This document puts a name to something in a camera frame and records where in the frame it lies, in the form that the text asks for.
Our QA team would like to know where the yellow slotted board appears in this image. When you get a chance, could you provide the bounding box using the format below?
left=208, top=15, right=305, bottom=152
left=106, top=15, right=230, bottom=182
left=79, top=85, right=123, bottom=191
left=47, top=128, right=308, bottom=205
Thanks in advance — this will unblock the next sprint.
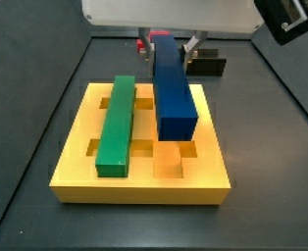
left=50, top=83, right=230, bottom=205

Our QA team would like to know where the red branched block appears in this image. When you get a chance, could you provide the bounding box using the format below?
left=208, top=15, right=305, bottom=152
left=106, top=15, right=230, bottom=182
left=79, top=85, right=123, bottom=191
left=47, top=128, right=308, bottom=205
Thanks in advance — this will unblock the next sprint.
left=137, top=27, right=170, bottom=53

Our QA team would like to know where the green long block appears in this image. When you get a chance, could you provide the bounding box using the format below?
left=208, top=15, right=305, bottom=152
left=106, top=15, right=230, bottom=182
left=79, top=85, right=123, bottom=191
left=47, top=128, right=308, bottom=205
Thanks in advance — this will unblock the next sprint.
left=95, top=75, right=137, bottom=177

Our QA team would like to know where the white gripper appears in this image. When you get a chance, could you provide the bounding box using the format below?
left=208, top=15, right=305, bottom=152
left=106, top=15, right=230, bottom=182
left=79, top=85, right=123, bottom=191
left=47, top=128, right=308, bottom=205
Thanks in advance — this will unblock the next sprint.
left=82, top=0, right=264, bottom=70

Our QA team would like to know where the black angle bracket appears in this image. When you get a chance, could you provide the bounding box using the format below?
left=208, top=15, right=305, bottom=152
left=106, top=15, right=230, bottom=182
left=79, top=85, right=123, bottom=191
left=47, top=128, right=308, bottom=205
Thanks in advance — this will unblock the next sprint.
left=185, top=49, right=226, bottom=76

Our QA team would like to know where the blue long block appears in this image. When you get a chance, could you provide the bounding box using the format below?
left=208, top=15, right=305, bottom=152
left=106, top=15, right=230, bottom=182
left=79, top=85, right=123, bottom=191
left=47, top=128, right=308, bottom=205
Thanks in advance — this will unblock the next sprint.
left=153, top=34, right=200, bottom=141

